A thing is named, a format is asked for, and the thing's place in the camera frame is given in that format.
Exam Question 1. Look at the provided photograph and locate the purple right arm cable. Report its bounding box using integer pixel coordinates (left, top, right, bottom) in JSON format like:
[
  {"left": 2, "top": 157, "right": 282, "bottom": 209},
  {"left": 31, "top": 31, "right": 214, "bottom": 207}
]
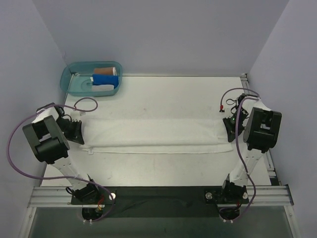
[{"left": 217, "top": 88, "right": 261, "bottom": 221}]

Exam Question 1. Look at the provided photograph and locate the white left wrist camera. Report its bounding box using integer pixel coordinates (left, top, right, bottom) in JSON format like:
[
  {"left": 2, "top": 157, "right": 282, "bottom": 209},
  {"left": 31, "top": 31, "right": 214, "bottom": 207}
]
[{"left": 70, "top": 111, "right": 86, "bottom": 122}]

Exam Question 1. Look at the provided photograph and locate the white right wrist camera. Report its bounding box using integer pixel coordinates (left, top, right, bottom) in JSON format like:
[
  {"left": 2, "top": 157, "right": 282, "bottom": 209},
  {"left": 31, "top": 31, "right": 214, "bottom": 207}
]
[{"left": 220, "top": 108, "right": 233, "bottom": 118}]

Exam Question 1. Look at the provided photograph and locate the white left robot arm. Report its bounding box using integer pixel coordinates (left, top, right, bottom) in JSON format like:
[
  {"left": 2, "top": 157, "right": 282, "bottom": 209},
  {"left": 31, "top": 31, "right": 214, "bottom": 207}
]
[{"left": 22, "top": 103, "right": 101, "bottom": 204}]

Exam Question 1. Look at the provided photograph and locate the white rolled towel in bin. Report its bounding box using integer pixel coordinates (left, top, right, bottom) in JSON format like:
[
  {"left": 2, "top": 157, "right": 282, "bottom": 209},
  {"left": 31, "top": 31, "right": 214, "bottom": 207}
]
[{"left": 91, "top": 84, "right": 114, "bottom": 92}]

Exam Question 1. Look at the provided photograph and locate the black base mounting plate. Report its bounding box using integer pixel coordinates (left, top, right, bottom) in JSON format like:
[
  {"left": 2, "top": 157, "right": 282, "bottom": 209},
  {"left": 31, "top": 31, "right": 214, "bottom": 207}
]
[{"left": 80, "top": 186, "right": 249, "bottom": 221}]

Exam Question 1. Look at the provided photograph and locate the aluminium front rail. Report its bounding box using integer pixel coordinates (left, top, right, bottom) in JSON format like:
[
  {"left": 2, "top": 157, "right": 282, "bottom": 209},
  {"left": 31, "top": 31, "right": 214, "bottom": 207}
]
[{"left": 28, "top": 185, "right": 294, "bottom": 208}]

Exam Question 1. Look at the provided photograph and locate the brown rolled towel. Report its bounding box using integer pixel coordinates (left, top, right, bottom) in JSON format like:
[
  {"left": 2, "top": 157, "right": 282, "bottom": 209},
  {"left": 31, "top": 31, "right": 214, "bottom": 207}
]
[{"left": 94, "top": 67, "right": 117, "bottom": 75}]

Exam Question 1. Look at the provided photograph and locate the blue rolled towel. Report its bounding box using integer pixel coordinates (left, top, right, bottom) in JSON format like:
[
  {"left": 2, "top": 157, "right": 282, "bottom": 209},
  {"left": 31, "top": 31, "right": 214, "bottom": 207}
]
[{"left": 92, "top": 74, "right": 119, "bottom": 87}]

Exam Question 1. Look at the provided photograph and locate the white terry towel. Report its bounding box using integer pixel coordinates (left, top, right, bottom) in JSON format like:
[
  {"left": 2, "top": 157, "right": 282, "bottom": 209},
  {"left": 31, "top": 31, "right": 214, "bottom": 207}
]
[{"left": 81, "top": 119, "right": 232, "bottom": 154}]

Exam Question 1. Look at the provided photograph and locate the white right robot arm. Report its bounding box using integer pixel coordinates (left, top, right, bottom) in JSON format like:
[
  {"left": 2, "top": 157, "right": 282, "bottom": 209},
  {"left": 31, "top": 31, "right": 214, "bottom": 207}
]
[{"left": 219, "top": 93, "right": 282, "bottom": 203}]

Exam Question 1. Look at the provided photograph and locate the teal plastic bin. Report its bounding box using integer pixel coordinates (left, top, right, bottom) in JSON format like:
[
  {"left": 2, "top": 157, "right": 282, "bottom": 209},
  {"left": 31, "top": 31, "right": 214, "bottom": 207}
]
[{"left": 59, "top": 61, "right": 123, "bottom": 97}]

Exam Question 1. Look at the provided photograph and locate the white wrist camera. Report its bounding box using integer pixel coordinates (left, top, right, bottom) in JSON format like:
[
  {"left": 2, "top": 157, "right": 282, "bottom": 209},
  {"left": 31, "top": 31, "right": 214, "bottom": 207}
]
[
  {"left": 70, "top": 111, "right": 86, "bottom": 122},
  {"left": 220, "top": 108, "right": 233, "bottom": 118}
]

